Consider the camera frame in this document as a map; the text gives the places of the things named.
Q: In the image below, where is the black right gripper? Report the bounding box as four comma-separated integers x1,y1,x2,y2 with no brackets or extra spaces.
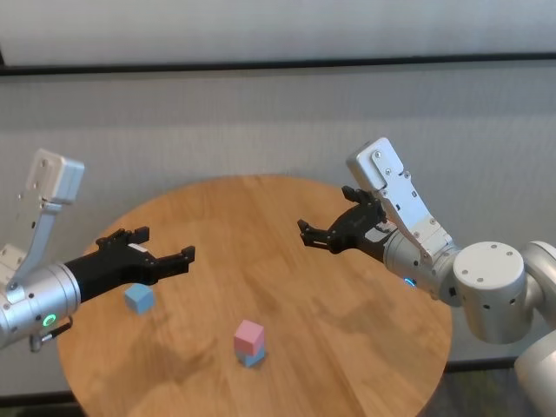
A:
297,185,397,264

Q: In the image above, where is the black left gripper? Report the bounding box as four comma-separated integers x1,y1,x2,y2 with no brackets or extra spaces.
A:
63,225,196,306

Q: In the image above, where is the light blue cube block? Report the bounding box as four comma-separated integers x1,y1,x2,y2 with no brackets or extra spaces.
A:
236,347,267,368
124,283,155,314

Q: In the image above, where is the pink cube block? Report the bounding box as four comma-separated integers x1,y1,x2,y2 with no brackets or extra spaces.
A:
233,320,265,356

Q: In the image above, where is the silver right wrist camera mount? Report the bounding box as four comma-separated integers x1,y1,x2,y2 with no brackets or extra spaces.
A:
346,137,461,279

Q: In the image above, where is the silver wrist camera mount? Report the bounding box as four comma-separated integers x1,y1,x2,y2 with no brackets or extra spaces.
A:
0,148,86,296
346,137,461,279

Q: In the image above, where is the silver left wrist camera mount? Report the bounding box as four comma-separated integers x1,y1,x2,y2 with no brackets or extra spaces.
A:
0,148,86,296

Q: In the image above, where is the black wall rail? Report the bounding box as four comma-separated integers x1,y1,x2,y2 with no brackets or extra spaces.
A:
0,52,556,77

